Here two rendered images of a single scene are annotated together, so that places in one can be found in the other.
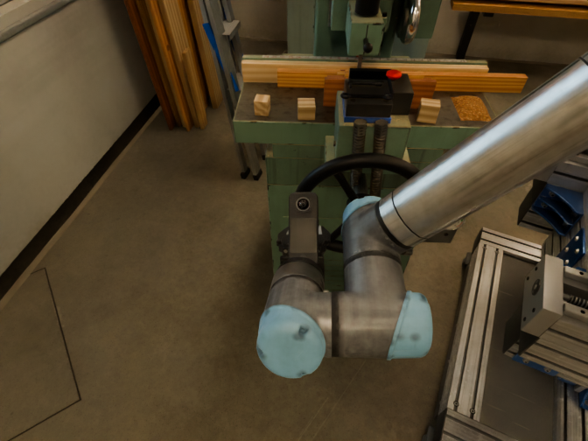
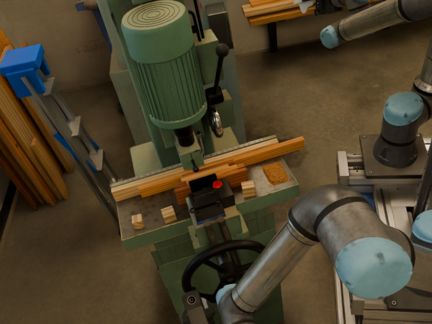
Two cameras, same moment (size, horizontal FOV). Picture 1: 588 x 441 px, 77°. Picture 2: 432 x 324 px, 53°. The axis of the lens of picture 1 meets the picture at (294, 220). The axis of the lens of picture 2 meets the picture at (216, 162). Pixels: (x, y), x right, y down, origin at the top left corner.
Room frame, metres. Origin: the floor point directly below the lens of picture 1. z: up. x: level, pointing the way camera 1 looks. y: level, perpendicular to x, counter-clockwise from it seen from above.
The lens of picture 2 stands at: (-0.20, -0.04, 1.95)
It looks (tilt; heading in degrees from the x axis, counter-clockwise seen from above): 43 degrees down; 349
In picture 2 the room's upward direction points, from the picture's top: 12 degrees counter-clockwise
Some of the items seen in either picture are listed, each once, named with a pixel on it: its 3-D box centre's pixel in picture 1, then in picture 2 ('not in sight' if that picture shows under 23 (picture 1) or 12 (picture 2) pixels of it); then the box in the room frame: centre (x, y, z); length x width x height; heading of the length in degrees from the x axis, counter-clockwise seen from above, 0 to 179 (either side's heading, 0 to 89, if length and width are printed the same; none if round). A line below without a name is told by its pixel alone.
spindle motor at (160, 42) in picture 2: not in sight; (167, 67); (0.87, -0.16, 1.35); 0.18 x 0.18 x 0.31
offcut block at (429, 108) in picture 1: (428, 110); (248, 188); (0.73, -0.30, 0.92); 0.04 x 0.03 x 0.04; 77
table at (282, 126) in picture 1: (362, 122); (209, 205); (0.76, -0.16, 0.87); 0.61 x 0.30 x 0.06; 87
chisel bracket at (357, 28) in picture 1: (363, 31); (188, 148); (0.89, -0.16, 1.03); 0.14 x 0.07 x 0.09; 177
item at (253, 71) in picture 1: (361, 73); (197, 169); (0.89, -0.17, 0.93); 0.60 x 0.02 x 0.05; 87
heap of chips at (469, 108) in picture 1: (472, 105); (275, 171); (0.77, -0.41, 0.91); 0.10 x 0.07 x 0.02; 177
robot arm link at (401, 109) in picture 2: not in sight; (402, 116); (0.75, -0.87, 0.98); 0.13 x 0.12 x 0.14; 107
